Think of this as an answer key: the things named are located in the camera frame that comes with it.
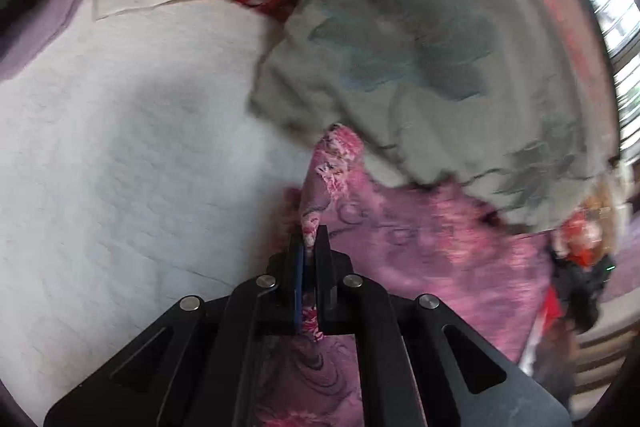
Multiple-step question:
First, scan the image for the purple floral garment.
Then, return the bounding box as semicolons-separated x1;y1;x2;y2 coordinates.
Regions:
252;124;557;427

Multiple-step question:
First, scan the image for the white quilted bed cover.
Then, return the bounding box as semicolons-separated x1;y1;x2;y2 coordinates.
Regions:
0;0;321;425

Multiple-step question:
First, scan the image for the lavender cloth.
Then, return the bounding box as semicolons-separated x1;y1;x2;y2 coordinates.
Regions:
0;0;118;80

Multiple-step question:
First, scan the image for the grey floral pillow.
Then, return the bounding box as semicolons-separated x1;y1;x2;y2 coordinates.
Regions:
247;0;622;234

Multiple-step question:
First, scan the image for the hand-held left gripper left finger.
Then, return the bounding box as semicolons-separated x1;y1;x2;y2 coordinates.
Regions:
44;227;307;427

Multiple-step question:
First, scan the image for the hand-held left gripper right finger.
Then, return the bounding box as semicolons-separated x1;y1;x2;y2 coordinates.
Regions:
315;224;572;427

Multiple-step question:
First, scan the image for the bright window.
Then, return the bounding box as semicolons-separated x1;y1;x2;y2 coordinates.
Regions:
547;0;640;122

